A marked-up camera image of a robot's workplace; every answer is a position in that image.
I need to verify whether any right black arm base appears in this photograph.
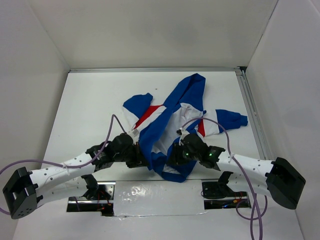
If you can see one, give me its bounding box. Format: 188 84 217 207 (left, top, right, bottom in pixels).
201 171 241 200

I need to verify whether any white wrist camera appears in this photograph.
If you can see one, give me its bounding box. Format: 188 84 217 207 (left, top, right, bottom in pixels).
128 129 140 138
176 127 190 141

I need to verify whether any white taped cover plate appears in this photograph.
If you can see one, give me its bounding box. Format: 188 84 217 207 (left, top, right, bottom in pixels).
113 180 206 217

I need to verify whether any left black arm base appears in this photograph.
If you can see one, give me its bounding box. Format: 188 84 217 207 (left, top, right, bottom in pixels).
81 174 113 201

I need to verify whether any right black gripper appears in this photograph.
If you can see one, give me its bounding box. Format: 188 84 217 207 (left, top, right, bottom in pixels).
165 141 201 166

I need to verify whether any aluminium frame rail back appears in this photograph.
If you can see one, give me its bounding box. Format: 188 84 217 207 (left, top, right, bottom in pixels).
69 67 242 74

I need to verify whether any aluminium frame rail right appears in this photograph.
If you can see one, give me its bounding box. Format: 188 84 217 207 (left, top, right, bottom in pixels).
235 66 273 160

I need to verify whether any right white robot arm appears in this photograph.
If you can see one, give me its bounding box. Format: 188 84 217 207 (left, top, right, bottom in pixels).
168 133 306 210

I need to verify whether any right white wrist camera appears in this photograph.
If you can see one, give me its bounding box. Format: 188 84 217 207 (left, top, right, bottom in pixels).
176 127 190 141

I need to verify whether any blue white red jacket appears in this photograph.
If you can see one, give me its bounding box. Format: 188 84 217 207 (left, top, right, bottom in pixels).
122 73 248 183

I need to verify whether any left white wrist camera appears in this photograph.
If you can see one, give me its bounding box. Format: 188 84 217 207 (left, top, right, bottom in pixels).
128 129 140 138

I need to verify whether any aluminium frame rail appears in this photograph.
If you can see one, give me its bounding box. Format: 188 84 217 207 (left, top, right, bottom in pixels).
69 67 242 74
235 66 273 160

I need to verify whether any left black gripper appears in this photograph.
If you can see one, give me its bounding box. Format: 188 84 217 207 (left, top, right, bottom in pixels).
114 141 150 168

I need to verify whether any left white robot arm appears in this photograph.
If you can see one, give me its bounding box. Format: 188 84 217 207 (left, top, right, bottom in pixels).
2 133 149 220

